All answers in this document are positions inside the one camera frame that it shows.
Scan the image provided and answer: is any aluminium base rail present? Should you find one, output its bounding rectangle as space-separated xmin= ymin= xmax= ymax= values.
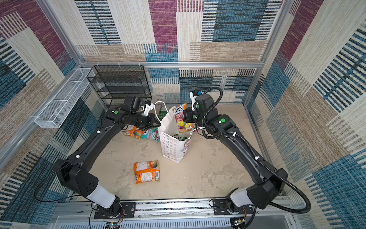
xmin=48 ymin=197 xmax=287 ymax=229

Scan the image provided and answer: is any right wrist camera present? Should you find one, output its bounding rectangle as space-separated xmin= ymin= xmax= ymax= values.
xmin=189 ymin=89 xmax=202 ymax=111

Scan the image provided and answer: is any white wire mesh basket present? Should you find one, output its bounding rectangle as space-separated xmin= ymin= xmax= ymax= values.
xmin=34 ymin=68 xmax=91 ymax=128

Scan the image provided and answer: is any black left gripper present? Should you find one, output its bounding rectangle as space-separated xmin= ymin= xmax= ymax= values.
xmin=131 ymin=114 xmax=162 ymax=130

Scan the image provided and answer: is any orange snack bag far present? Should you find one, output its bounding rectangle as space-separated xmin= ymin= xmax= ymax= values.
xmin=123 ymin=125 xmax=144 ymax=139

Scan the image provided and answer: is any orange Fox's fruits candy bag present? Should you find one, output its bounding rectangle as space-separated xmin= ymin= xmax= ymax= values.
xmin=173 ymin=103 xmax=194 ymax=133

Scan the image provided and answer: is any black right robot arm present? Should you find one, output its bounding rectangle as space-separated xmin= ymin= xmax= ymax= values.
xmin=184 ymin=90 xmax=288 ymax=212

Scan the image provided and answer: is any teal candy bag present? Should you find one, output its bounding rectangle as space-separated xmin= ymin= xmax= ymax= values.
xmin=141 ymin=127 xmax=160 ymax=142

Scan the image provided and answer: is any black corrugated cable conduit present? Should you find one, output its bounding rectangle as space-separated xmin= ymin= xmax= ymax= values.
xmin=197 ymin=87 xmax=312 ymax=214

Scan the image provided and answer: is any black wire shelf rack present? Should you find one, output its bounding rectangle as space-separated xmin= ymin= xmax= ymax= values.
xmin=87 ymin=65 xmax=152 ymax=108

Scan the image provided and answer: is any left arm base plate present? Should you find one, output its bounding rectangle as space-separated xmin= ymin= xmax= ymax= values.
xmin=93 ymin=202 xmax=136 ymax=219

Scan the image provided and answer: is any small green snack bag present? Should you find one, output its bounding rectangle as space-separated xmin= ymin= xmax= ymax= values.
xmin=158 ymin=104 xmax=169 ymax=121

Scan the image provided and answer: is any white paper bag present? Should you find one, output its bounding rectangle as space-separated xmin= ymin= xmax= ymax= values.
xmin=156 ymin=106 xmax=194 ymax=163

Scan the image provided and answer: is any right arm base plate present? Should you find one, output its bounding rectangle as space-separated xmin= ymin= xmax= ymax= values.
xmin=209 ymin=198 xmax=245 ymax=215

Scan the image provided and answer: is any orange snack bag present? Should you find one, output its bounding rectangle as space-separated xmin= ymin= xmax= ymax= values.
xmin=133 ymin=160 xmax=160 ymax=185
xmin=123 ymin=125 xmax=144 ymax=139

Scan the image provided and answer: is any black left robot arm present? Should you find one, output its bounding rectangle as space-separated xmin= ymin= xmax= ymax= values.
xmin=54 ymin=95 xmax=160 ymax=219

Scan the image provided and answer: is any orange snack bag near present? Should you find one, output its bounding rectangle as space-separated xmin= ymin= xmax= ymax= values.
xmin=133 ymin=160 xmax=160 ymax=185

